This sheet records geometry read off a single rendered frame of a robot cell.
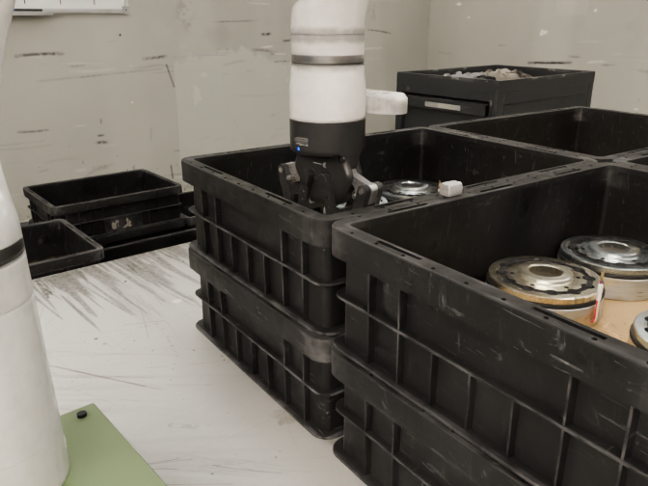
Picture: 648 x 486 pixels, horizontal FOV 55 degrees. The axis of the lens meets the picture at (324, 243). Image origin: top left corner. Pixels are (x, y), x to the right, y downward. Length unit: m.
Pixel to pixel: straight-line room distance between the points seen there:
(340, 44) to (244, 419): 0.38
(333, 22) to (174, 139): 3.20
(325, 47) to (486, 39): 4.11
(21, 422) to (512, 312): 0.32
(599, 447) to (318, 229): 0.26
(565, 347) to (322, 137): 0.32
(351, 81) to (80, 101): 3.00
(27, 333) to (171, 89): 3.30
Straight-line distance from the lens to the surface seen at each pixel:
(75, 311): 0.93
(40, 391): 0.47
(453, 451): 0.45
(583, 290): 0.59
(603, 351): 0.34
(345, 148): 0.59
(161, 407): 0.69
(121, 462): 0.52
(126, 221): 1.94
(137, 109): 3.64
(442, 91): 2.24
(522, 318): 0.37
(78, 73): 3.51
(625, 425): 0.37
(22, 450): 0.48
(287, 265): 0.57
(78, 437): 0.56
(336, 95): 0.58
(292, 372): 0.61
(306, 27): 0.59
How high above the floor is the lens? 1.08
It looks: 20 degrees down
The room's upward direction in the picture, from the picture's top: straight up
